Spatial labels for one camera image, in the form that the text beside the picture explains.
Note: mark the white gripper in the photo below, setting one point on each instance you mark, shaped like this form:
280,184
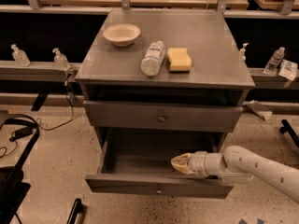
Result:
197,163

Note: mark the grey drawer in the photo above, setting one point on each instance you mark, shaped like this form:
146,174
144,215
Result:
140,163
202,118

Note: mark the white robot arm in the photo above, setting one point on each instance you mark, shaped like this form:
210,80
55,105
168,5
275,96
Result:
239,165

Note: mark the grey top drawer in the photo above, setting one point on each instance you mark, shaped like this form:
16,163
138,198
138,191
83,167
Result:
202,118

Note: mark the grey drawer cabinet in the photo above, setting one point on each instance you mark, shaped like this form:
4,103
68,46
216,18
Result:
218,75

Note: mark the yellow sponge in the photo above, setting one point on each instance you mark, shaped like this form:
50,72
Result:
179,60

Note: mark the black caster base right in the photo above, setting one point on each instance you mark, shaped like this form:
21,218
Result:
287,128

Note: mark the black bar on floor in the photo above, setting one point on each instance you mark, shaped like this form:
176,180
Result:
76,209

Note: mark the clear plastic water bottle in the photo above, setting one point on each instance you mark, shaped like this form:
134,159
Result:
153,59

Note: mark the clear pump bottle right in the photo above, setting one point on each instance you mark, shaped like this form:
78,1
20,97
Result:
243,51

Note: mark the clear pump bottle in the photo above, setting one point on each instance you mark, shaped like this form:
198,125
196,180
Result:
60,60
19,56
243,51

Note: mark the upright clear water bottle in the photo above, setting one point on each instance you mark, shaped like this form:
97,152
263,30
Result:
274,61

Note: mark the white paper bowl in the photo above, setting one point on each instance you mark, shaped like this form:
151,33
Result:
122,34

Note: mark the clear plastic packet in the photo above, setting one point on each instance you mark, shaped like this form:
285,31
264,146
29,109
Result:
288,70

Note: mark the black power adapter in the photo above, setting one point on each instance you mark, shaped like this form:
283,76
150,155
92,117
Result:
23,132

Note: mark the black chair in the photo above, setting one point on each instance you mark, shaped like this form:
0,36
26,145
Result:
12,188

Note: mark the clear pump bottle far left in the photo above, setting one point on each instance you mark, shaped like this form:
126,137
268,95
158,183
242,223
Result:
19,56

